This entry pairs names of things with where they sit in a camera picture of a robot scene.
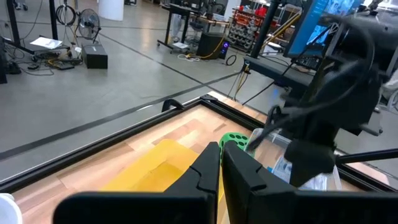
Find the blue-print playing card deck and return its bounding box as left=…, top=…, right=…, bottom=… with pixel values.
left=272, top=155, right=295, bottom=184

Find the black box on floor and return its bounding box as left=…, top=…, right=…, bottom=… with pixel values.
left=81, top=44, right=109, bottom=69

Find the white cup with face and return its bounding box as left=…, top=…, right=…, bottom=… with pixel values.
left=0, top=192, right=23, bottom=224

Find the black aluminium table frame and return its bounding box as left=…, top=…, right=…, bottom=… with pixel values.
left=0, top=94, right=398, bottom=194

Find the green foam die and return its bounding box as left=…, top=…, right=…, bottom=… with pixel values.
left=218, top=132, right=249, bottom=162

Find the black rolling table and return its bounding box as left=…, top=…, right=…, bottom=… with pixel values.
left=157, top=2, right=229, bottom=52

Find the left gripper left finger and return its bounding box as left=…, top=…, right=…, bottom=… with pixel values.
left=52, top=141, right=221, bottom=224

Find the parts shelf with bins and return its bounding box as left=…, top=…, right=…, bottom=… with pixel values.
left=228, top=7, right=269, bottom=52

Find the black table clamp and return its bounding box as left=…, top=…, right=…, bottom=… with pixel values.
left=161, top=98, right=185, bottom=113

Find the yellow translucent bin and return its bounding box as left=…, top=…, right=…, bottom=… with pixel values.
left=101, top=139, right=224, bottom=203

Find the black floor stand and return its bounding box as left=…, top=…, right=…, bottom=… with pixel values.
left=6, top=0, right=72, bottom=57

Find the white round column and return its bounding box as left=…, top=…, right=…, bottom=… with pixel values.
left=98, top=0, right=124, bottom=22

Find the white paper on stand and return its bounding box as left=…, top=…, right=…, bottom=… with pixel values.
left=30, top=36, right=63, bottom=50

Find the black floor fan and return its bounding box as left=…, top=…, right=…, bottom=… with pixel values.
left=77, top=8, right=101, bottom=40

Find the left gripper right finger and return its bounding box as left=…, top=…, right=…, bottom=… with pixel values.
left=222, top=140, right=398, bottom=224

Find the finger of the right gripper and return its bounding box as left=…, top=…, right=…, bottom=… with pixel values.
left=284, top=139, right=312, bottom=187
left=310, top=139, right=337, bottom=184

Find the black computer tower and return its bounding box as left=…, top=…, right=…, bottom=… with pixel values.
left=196, top=32, right=225, bottom=60

